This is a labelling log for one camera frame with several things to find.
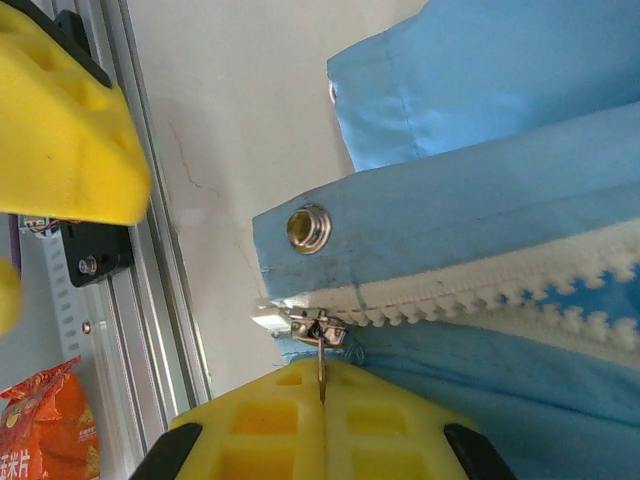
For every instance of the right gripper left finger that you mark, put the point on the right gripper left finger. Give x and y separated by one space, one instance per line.
260 435

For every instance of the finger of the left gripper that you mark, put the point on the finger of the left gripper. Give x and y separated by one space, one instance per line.
9 300
60 140

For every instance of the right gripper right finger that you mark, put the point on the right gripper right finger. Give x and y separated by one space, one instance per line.
390 435

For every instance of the metal zipper slider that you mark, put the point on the metal zipper slider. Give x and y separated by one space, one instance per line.
315 327

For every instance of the light blue zip jacket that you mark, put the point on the light blue zip jacket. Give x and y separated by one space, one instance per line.
450 200

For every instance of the orange snack bag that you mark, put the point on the orange snack bag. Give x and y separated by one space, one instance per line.
45 430

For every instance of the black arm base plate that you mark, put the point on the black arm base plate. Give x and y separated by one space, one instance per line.
107 255

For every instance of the aluminium slotted rail bed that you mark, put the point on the aluminium slotted rail bed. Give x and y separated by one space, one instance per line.
150 300

